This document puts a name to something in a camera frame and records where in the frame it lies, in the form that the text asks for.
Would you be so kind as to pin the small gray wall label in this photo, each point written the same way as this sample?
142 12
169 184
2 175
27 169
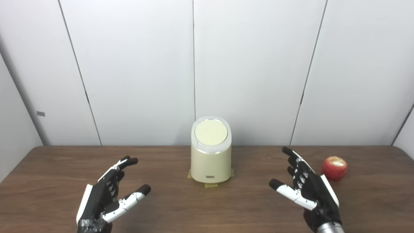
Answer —
40 114

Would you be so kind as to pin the red apple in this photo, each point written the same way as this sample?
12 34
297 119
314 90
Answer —
334 168

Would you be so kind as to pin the cream-colored bin body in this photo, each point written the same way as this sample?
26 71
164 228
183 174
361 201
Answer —
211 165

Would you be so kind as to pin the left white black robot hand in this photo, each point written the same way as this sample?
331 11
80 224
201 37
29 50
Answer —
97 200

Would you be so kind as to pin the round cream bin lid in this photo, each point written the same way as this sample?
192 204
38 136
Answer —
211 132

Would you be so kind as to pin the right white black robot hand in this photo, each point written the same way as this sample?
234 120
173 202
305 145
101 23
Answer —
318 195

